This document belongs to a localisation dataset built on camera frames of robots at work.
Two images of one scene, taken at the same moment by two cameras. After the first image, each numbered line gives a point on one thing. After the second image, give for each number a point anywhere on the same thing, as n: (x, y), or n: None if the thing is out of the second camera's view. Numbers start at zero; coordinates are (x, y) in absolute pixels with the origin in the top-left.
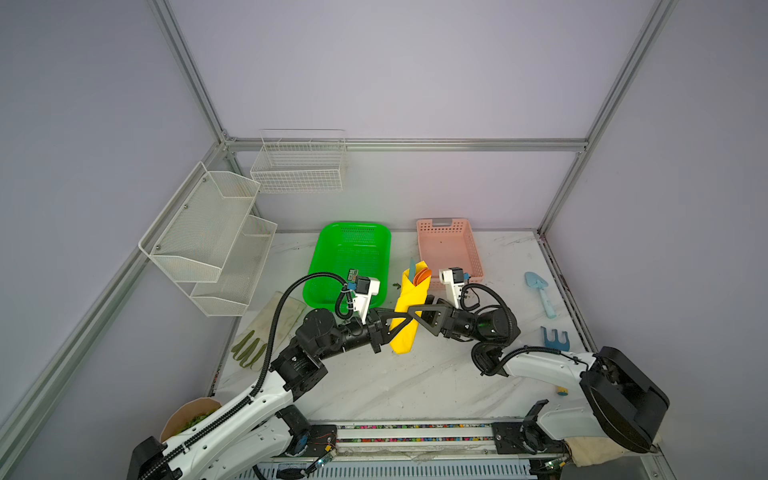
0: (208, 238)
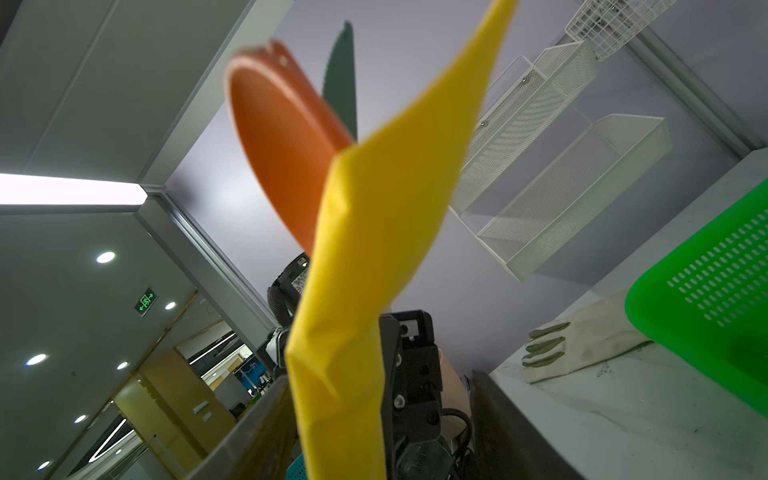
0: (538, 168)
